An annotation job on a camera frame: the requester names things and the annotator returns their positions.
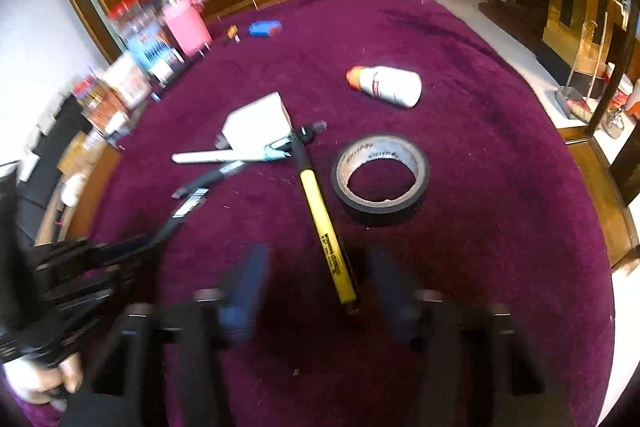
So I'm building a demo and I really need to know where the black clear gel pen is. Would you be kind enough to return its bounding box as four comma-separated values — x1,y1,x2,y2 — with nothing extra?
122,160,245,255

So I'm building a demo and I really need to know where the left white gloved hand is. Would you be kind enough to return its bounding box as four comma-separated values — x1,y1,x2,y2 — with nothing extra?
2,352,84,412

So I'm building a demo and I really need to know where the purple velvet tablecloth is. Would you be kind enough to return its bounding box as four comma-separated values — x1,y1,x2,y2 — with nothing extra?
91,0,614,426

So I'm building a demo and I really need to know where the black tape roll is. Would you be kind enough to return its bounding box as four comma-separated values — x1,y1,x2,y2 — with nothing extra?
331,134,431,227

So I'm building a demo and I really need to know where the white blue pen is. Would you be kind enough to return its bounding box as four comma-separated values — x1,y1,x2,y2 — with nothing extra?
171,147,290,165

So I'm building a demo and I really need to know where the white square box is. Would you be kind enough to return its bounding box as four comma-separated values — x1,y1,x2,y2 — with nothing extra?
216,92,292,150

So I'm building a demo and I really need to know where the small orange black cutter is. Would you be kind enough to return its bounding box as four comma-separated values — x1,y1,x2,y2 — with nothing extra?
227,25,241,43

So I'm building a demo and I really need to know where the blue rectangular eraser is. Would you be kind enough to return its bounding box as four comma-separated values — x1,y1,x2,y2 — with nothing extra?
248,20,282,38

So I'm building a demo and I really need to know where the pink woven cup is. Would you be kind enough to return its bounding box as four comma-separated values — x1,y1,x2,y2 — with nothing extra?
163,0,213,56

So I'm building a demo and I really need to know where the yellow handled tool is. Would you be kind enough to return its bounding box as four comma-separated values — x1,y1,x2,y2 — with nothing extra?
290,121,359,314

